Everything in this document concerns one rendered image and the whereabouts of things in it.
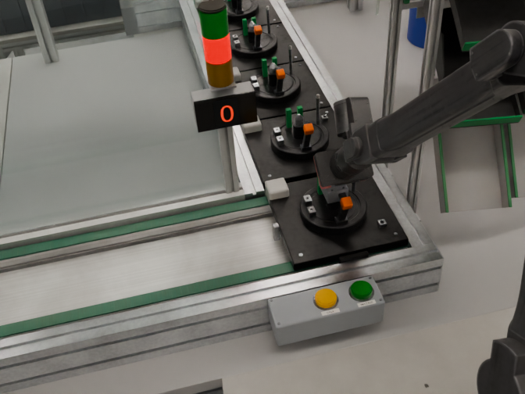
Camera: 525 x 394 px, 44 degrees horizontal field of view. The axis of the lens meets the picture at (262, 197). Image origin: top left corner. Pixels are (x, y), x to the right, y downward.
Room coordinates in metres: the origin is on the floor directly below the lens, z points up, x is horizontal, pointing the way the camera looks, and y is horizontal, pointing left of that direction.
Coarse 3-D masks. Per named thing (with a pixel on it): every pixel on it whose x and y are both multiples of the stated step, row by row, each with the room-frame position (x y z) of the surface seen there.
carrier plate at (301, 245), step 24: (360, 192) 1.05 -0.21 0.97; (288, 216) 1.00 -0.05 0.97; (384, 216) 0.97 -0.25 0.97; (288, 240) 0.92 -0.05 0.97; (312, 240) 0.92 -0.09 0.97; (336, 240) 0.91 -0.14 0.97; (360, 240) 0.91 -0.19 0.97; (384, 240) 0.90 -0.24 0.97; (408, 240) 0.90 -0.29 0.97; (312, 264) 0.87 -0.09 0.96
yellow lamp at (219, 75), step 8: (208, 64) 1.06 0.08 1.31; (216, 64) 1.06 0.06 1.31; (224, 64) 1.06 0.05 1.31; (232, 64) 1.08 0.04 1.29; (208, 72) 1.07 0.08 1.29; (216, 72) 1.05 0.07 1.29; (224, 72) 1.06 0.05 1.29; (232, 72) 1.07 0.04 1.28; (208, 80) 1.07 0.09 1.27; (216, 80) 1.06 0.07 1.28; (224, 80) 1.06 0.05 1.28; (232, 80) 1.07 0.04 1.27
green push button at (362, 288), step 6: (354, 282) 0.80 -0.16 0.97; (360, 282) 0.80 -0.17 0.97; (366, 282) 0.80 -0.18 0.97; (354, 288) 0.78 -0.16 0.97; (360, 288) 0.78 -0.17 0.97; (366, 288) 0.78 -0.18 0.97; (372, 288) 0.78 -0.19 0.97; (354, 294) 0.77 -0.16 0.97; (360, 294) 0.77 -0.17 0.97; (366, 294) 0.77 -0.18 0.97
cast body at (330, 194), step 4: (344, 184) 0.98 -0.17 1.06; (320, 188) 1.01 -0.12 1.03; (328, 188) 0.98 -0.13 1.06; (332, 188) 0.98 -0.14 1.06; (336, 188) 0.97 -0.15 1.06; (340, 188) 0.97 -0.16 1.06; (344, 188) 0.97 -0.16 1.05; (324, 192) 0.98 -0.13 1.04; (328, 192) 0.97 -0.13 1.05; (332, 192) 0.97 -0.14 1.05; (336, 192) 0.97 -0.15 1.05; (340, 192) 0.97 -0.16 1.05; (324, 196) 0.98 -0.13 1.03; (328, 196) 0.96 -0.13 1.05; (332, 196) 0.97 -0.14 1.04; (336, 196) 0.97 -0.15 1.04; (328, 200) 0.96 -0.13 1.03; (332, 200) 0.97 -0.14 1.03; (336, 200) 0.97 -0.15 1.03
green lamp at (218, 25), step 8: (200, 16) 1.07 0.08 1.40; (208, 16) 1.06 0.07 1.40; (216, 16) 1.06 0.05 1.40; (224, 16) 1.06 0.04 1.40; (208, 24) 1.06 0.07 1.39; (216, 24) 1.06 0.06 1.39; (224, 24) 1.06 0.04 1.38; (208, 32) 1.06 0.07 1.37; (216, 32) 1.05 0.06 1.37; (224, 32) 1.06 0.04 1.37
